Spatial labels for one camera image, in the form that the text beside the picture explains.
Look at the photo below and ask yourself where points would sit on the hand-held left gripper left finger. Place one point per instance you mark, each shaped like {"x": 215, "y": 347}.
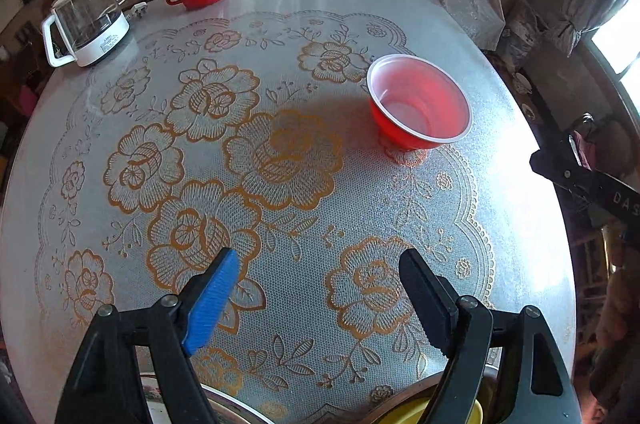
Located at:
{"x": 210, "y": 299}

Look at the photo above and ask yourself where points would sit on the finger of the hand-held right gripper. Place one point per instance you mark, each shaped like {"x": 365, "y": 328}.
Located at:
{"x": 562, "y": 171}

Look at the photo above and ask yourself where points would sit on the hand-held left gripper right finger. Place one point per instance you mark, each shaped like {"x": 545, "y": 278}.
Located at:
{"x": 427, "y": 299}

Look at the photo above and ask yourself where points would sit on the yellow bowl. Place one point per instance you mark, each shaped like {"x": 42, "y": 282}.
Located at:
{"x": 405, "y": 411}

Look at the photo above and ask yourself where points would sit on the white printed plate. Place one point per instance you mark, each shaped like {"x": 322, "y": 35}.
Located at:
{"x": 152, "y": 399}

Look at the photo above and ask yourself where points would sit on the metal basin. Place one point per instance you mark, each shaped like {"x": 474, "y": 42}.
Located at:
{"x": 237, "y": 405}

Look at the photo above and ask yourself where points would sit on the window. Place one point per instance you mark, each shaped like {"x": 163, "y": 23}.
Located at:
{"x": 620, "y": 38}

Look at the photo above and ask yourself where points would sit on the grey bag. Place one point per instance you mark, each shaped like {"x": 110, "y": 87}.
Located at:
{"x": 522, "y": 28}

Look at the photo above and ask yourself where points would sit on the red plastic bowl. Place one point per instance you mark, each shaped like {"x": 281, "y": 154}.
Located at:
{"x": 420, "y": 103}

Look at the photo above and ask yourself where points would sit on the white glass electric kettle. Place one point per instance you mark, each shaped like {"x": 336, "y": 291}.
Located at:
{"x": 95, "y": 33}

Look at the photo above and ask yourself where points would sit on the white power plug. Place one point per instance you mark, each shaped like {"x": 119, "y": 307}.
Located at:
{"x": 139, "y": 9}

